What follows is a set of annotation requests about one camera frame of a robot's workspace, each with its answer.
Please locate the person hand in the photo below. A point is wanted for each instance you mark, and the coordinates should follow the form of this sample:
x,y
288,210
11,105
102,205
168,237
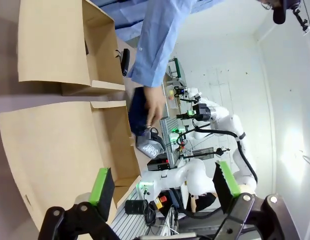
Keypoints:
x,y
155,102

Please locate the red emergency stop button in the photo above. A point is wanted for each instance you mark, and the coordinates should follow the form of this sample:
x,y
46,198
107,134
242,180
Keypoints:
x,y
162,200

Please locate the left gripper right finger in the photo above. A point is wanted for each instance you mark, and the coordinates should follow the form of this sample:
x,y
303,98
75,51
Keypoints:
x,y
226,185

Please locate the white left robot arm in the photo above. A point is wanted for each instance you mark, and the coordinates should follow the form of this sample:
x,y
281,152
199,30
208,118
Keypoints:
x,y
185,175

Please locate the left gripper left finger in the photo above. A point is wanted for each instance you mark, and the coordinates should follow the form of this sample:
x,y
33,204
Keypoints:
x,y
102,185

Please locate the grey zippered campus bag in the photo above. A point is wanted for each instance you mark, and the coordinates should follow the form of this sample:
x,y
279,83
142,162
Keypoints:
x,y
151,147

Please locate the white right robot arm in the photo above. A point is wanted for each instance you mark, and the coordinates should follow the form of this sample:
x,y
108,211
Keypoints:
x,y
230,125

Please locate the black tripod boom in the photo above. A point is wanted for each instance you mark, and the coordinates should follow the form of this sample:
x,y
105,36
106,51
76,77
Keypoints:
x,y
205,153

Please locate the person torso blue gown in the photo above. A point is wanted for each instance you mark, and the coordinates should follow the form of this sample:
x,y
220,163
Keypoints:
x,y
120,17

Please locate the navy blue fabric pouch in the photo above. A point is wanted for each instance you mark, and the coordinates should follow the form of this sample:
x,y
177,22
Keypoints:
x,y
137,112

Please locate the camera on black mount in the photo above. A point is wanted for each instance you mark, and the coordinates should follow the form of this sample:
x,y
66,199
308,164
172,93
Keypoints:
x,y
303,22

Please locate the blue-sleeved person forearm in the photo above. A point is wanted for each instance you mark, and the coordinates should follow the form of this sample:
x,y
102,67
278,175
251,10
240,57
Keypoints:
x,y
157,45

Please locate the green framed background rig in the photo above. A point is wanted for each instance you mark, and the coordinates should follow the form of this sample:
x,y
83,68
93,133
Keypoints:
x,y
178,68

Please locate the brown cardboard box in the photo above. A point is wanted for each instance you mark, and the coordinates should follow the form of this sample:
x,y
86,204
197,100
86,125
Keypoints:
x,y
57,140

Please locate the black control box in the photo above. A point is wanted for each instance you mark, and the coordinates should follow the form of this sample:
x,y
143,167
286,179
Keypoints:
x,y
158,164

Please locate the aluminium profile frame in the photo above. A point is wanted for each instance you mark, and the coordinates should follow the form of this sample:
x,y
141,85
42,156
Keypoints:
x,y
170,140

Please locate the black cylindrical device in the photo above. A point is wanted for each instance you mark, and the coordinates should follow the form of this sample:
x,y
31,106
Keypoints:
x,y
135,207

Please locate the black rectangular device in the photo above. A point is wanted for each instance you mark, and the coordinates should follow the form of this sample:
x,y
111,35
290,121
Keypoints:
x,y
125,62

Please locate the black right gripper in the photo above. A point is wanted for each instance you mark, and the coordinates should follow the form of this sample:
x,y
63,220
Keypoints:
x,y
202,112

